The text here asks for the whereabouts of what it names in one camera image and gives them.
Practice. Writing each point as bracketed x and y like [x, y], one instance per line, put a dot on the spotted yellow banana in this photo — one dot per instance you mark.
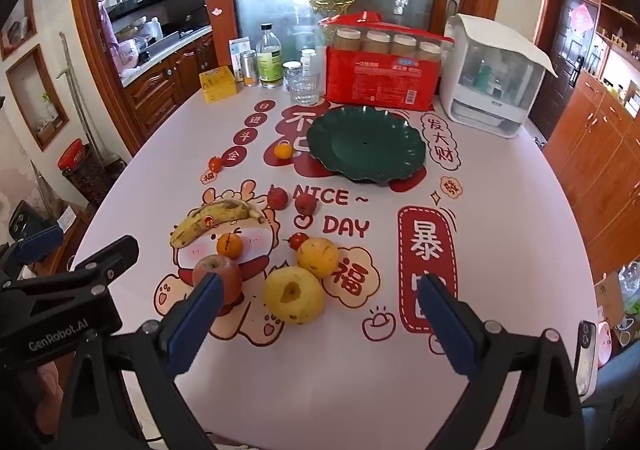
[210, 221]

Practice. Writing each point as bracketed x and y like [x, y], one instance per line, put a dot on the small tangerine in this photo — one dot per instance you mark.
[283, 151]
[229, 245]

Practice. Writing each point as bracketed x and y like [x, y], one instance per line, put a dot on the yellow spotted orange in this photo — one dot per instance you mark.
[317, 257]

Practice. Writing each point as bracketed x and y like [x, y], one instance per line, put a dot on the small white bottle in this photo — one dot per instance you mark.
[308, 59]

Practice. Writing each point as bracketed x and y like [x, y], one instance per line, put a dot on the glass bottle green label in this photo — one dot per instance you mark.
[270, 61]

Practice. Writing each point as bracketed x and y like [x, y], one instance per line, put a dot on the dark wooden door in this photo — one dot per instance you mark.
[565, 60]

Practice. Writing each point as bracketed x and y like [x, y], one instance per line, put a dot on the red cherry tomato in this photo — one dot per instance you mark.
[215, 164]
[298, 240]

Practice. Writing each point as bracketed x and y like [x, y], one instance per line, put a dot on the wooden framed wall niche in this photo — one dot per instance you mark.
[37, 95]

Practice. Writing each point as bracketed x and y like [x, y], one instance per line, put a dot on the silver metal can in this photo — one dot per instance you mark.
[248, 71]

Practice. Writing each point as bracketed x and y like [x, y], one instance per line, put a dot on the wooden sideboard cabinet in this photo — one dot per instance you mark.
[595, 150]

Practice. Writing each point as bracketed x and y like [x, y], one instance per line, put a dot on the white countertop appliance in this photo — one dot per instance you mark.
[470, 80]

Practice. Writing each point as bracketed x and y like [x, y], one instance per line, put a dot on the jar with white lid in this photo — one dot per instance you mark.
[291, 65]

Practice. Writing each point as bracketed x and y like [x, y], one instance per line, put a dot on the jar with red lid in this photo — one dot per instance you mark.
[75, 165]

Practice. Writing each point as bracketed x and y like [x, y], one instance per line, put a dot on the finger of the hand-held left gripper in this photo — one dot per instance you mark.
[112, 257]
[40, 240]

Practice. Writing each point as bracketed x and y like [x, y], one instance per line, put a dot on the wooden kitchen base cabinet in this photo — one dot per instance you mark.
[155, 85]

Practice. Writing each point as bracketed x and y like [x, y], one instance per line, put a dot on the yellow box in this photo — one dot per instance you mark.
[217, 85]

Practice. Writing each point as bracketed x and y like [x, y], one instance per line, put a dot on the red apple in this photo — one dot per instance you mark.
[220, 264]

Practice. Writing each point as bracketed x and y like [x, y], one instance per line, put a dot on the cardboard box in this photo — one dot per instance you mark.
[610, 300]

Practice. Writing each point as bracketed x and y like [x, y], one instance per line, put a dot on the pink rice cooker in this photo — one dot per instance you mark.
[127, 55]

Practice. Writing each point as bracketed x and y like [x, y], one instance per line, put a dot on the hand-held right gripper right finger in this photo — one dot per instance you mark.
[447, 327]

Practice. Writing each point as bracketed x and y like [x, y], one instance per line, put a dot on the red paper cup package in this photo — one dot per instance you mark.
[375, 85]

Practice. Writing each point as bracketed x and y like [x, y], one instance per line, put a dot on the yellow lemon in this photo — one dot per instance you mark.
[300, 305]

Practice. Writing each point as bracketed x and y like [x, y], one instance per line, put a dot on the clear glass tumbler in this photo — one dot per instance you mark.
[302, 89]

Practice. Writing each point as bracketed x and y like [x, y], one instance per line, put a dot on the dark green scalloped plate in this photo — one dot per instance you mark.
[365, 145]

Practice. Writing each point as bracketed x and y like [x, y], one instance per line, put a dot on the smartphone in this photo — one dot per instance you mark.
[586, 360]

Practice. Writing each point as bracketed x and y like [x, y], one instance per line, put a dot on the white and blue carton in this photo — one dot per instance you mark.
[237, 47]

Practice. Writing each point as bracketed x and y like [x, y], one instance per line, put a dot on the wooden display shelf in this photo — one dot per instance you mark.
[622, 35]

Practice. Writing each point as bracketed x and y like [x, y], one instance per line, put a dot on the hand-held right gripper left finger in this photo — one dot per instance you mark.
[197, 325]

